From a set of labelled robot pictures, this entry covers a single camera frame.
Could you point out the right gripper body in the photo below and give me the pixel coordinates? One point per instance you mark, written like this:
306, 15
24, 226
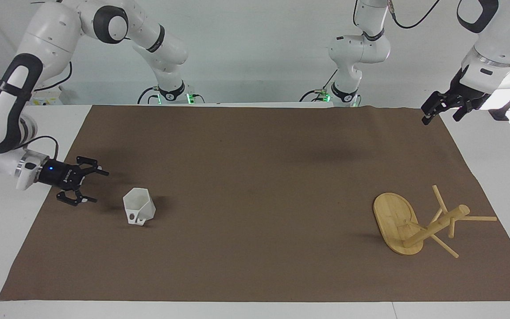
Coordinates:
56, 174

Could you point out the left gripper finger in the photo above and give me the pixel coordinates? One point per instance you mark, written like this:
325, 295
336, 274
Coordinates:
464, 110
434, 105

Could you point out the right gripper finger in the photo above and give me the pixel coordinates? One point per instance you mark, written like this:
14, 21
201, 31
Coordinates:
73, 199
90, 166

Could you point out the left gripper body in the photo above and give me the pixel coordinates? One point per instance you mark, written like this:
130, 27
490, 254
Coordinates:
458, 91

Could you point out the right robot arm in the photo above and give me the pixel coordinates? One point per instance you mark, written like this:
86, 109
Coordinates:
56, 31

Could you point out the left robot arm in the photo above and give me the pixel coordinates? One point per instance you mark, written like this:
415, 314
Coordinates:
357, 48

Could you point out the white faceted cup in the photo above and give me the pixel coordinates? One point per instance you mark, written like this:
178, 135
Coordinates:
139, 204

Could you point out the wooden cup rack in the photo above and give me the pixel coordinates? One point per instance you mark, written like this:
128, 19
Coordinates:
396, 223

